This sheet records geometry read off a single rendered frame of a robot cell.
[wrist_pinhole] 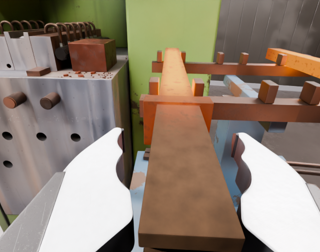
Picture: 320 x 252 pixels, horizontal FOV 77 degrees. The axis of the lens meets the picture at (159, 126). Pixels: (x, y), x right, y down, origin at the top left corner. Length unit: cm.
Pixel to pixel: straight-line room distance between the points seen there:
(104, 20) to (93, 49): 49
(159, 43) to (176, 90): 47
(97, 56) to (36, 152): 30
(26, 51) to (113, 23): 49
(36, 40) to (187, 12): 39
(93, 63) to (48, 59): 10
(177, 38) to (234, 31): 313
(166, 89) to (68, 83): 34
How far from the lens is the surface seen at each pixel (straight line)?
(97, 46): 52
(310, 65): 42
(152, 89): 21
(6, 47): 61
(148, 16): 63
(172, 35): 63
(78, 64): 54
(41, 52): 57
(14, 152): 66
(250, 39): 379
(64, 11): 106
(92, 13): 102
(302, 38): 401
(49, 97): 49
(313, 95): 26
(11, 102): 53
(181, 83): 19
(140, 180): 48
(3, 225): 133
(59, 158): 61
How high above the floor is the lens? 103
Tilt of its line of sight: 28 degrees down
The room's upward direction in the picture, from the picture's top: 1 degrees clockwise
